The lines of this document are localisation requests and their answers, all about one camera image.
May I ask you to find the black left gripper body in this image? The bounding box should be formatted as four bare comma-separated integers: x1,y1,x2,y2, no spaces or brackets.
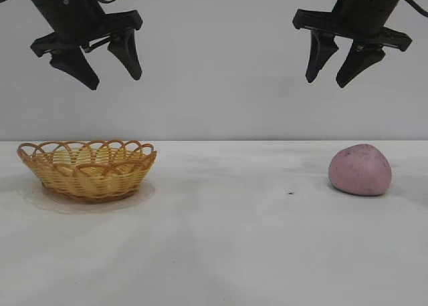
29,0,143,58

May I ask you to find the pink speckled peach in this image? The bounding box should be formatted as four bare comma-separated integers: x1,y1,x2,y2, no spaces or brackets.
328,144,393,197

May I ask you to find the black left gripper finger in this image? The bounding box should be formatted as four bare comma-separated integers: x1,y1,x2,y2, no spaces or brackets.
106,27,143,81
49,46,100,91

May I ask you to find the yellow woven wicker basket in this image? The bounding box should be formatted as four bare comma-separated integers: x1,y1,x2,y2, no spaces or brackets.
17,139,158,204

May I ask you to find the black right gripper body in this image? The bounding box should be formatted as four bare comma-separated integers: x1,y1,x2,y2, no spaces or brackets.
292,0,413,51

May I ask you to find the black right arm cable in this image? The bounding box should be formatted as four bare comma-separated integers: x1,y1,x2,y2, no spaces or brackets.
401,0,428,20

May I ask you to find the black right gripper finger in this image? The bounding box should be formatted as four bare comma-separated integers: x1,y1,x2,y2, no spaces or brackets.
304,29,342,84
335,39,387,90

